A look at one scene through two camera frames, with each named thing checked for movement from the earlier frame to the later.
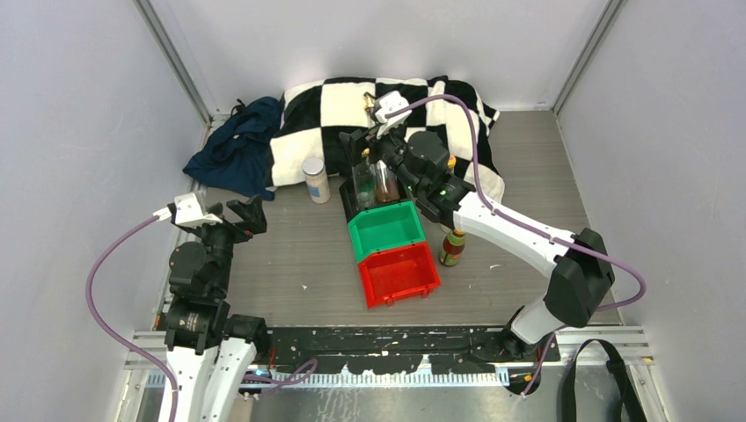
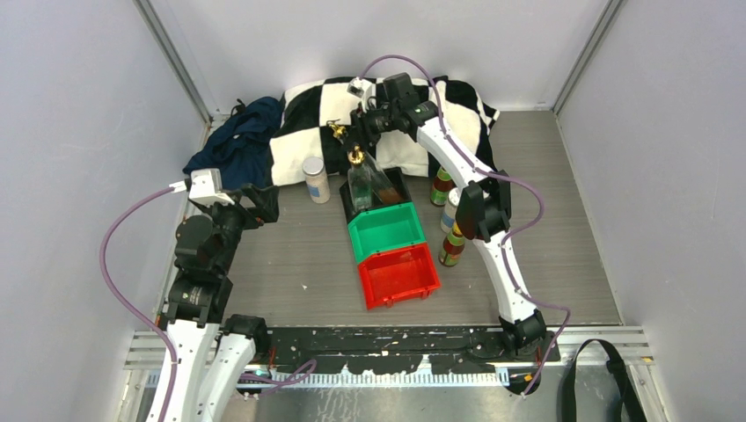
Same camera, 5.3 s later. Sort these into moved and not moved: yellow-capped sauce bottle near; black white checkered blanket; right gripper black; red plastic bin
Moved: right gripper black
Not moved: black white checkered blanket; yellow-capped sauce bottle near; red plastic bin
